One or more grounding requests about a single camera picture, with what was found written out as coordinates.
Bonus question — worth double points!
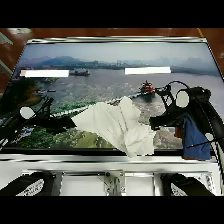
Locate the blue garment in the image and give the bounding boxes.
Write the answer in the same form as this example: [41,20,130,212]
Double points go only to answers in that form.
[181,113,212,161]

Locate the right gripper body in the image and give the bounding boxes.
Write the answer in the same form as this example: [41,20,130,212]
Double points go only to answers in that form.
[148,111,183,132]

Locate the silver frame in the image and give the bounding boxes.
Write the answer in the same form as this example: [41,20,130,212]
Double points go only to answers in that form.
[0,152,224,197]

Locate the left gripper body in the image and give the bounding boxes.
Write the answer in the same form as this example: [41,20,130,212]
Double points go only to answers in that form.
[43,115,77,134]

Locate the orange-brown garment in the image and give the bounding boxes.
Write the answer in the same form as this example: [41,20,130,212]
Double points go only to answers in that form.
[175,123,185,140]

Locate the white shirt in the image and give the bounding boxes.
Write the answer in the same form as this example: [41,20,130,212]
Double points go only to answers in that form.
[70,96,157,159]

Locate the black cable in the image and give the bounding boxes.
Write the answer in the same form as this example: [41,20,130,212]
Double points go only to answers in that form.
[185,135,224,150]
[167,80,193,98]

